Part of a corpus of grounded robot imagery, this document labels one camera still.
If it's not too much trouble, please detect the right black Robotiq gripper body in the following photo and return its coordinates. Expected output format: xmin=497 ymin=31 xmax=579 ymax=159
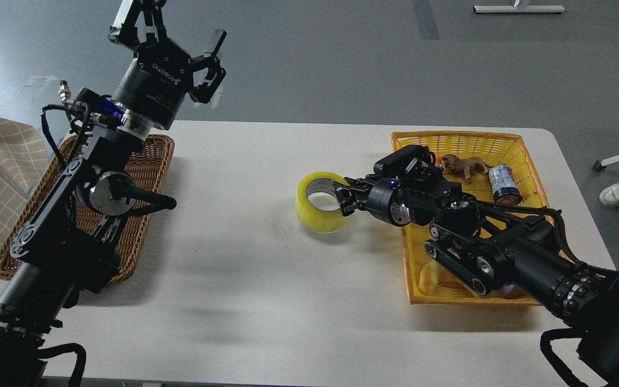
xmin=363 ymin=178 xmax=411 ymax=226

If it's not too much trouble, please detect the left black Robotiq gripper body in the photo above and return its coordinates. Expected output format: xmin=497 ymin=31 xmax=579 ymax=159
xmin=111 ymin=42 xmax=193 ymax=130

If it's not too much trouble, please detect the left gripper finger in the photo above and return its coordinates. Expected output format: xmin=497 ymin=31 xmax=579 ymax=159
xmin=183 ymin=30 xmax=227 ymax=104
xmin=108 ymin=0 xmax=166 ymax=54

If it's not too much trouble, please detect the yellow tape roll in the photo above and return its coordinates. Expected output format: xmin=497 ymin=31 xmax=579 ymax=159
xmin=294 ymin=171 xmax=347 ymax=233

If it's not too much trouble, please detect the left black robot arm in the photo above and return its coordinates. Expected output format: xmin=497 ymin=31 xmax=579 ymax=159
xmin=0 ymin=1 xmax=227 ymax=386

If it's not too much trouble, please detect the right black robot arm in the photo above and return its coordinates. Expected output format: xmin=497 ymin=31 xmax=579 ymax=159
xmin=333 ymin=145 xmax=619 ymax=386

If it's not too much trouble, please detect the toy croissant bread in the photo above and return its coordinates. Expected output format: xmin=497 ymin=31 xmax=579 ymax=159
xmin=418 ymin=261 xmax=466 ymax=294

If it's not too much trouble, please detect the brown wicker basket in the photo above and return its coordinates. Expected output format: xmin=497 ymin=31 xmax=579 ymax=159
xmin=0 ymin=133 xmax=176 ymax=284

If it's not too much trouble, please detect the brown toy animal figure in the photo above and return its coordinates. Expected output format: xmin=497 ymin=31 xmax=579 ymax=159
xmin=441 ymin=154 xmax=492 ymax=183

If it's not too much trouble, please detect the yellow plastic basket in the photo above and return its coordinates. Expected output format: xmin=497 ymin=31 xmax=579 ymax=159
xmin=391 ymin=130 xmax=549 ymax=306

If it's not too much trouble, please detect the small blue white can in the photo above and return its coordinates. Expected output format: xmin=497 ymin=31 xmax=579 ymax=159
xmin=488 ymin=164 xmax=522 ymax=206

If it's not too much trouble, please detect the purple foam cube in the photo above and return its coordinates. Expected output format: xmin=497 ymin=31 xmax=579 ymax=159
xmin=499 ymin=284 xmax=526 ymax=299

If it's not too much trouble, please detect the white metal stand base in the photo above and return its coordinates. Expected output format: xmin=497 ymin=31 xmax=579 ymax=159
xmin=472 ymin=1 xmax=565 ymax=14

